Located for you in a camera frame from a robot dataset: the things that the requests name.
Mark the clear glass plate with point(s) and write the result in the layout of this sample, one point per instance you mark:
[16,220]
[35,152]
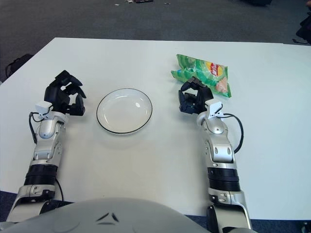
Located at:
[124,111]

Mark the white wrist sensor box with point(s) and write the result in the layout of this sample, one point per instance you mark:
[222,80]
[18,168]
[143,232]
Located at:
[43,108]
[214,106]

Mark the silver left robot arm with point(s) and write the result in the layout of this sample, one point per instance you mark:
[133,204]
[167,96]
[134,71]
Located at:
[46,145]

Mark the black backpack on floor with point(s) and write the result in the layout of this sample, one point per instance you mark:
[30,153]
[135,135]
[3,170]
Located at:
[18,63]

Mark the black bag on carpet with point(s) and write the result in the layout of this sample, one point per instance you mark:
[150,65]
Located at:
[261,2]

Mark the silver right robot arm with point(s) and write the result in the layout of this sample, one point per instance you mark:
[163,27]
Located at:
[221,150]

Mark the grey robot torso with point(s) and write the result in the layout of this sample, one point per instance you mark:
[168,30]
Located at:
[109,218]

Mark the black chair base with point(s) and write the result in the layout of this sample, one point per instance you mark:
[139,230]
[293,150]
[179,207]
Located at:
[305,29]

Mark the green chips snack bag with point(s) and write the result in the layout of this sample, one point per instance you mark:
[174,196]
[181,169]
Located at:
[206,71]

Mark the white left wrist sensor box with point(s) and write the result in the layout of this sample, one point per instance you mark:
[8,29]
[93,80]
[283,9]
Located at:
[43,108]

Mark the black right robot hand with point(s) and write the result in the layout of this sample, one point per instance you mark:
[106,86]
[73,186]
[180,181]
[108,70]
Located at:
[192,103]

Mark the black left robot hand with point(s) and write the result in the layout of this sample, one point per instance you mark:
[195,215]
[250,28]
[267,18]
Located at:
[56,94]

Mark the white right wrist sensor box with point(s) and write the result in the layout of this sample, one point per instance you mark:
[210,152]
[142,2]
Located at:
[214,106]

